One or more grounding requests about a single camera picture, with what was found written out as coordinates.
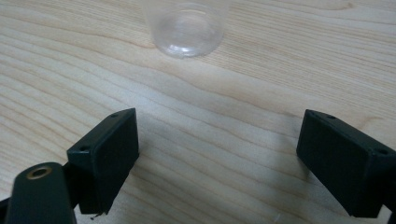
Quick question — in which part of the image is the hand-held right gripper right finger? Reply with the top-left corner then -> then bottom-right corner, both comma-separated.
295,108 -> 396,218

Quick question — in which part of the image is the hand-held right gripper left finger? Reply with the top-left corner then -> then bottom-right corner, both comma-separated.
66,107 -> 140,216

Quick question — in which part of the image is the clear plastic cup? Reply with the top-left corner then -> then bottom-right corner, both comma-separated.
143,0 -> 231,59

